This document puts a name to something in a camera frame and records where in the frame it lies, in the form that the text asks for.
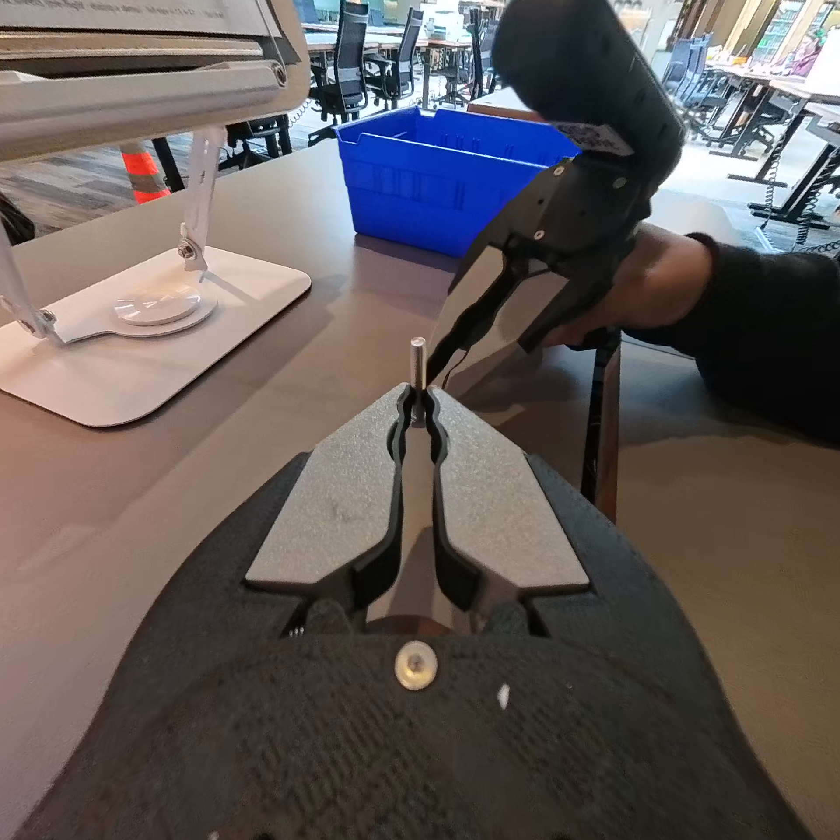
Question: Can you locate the dark ribbed object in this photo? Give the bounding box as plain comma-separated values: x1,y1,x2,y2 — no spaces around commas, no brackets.
0,193,37,247

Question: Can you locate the white adjustable stand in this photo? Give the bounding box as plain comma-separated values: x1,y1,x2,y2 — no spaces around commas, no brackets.
0,29,313,429

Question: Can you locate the silver hex bolt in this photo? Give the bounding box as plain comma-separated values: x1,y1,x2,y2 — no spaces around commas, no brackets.
409,336,429,427

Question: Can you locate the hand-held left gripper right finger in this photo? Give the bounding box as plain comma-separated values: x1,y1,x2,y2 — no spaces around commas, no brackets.
428,386,590,618

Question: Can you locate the blue plastic bin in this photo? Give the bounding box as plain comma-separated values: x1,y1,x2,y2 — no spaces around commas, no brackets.
333,105,581,258

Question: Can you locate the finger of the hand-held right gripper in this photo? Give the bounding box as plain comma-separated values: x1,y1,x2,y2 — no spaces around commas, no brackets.
425,238,509,368
441,272,568,398

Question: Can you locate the black office chair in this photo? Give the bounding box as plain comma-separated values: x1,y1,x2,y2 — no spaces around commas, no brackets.
366,7,427,111
308,0,370,127

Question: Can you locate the orange traffic cone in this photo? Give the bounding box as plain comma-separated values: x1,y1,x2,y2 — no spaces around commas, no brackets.
119,141,173,206

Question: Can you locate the row of office desks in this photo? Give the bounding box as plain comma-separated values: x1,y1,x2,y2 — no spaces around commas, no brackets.
656,0,840,253

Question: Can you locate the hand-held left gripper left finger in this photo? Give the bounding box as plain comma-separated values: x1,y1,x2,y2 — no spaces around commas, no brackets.
244,382,414,610

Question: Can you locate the person's right hand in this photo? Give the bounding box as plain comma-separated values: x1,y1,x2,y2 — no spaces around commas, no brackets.
545,224,718,350

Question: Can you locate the grey flat panel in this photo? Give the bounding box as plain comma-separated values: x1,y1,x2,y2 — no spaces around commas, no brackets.
0,0,304,65

